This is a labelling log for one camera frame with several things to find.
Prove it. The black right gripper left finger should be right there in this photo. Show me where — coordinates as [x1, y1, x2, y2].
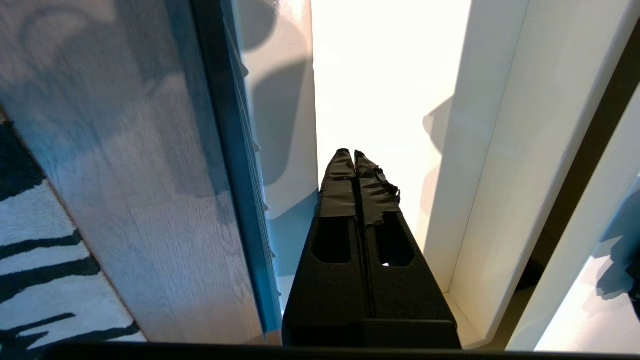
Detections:
[282, 148, 373, 346]

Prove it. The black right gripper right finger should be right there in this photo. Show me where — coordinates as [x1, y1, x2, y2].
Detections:
[356, 150, 461, 348]

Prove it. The black metal rod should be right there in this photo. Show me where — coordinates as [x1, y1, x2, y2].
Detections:
[191, 0, 281, 336]

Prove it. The cream white TV cabinet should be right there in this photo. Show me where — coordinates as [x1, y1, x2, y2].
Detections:
[425, 0, 640, 352]

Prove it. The striped rug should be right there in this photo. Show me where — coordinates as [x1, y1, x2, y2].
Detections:
[0, 107, 148, 346]

